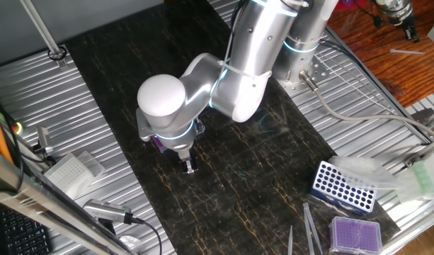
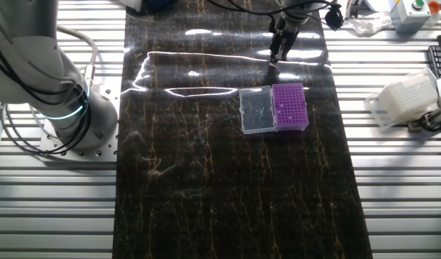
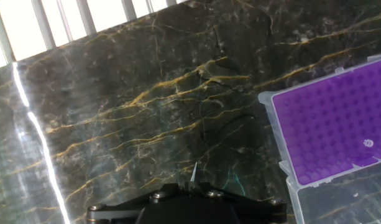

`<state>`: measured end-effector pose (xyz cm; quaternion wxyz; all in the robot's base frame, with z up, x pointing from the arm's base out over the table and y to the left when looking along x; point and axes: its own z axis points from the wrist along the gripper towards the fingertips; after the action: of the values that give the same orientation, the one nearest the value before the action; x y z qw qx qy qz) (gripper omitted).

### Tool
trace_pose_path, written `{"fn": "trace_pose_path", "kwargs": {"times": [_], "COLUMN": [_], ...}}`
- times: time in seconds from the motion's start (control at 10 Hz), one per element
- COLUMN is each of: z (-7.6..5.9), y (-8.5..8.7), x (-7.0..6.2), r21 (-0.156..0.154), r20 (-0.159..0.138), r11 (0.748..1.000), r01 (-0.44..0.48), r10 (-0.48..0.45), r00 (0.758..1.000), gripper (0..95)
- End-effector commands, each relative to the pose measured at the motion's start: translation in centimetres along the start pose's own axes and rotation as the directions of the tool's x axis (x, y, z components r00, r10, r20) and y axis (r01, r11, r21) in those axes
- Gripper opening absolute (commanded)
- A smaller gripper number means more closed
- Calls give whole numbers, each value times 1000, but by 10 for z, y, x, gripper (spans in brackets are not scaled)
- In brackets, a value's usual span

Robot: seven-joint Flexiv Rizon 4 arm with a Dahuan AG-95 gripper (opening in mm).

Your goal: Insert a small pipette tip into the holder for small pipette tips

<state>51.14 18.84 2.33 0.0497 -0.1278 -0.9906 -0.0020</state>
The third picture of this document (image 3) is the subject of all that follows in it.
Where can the small clear pipette tip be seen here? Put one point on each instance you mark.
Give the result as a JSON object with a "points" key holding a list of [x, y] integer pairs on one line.
{"points": [[194, 172]]}

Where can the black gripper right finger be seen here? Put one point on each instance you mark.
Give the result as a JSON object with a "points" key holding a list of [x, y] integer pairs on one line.
{"points": [[258, 208]]}

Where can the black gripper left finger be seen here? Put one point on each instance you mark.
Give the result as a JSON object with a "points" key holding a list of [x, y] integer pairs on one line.
{"points": [[122, 207]]}

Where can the small racked pipette tip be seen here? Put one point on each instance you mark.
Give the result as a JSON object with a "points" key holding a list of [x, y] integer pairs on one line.
{"points": [[368, 143]]}

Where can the open purple pipette tip box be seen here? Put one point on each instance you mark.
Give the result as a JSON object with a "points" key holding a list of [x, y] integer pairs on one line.
{"points": [[327, 124]]}

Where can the black marble pattern mat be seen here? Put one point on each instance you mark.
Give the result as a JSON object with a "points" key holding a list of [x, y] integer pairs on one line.
{"points": [[146, 93]]}

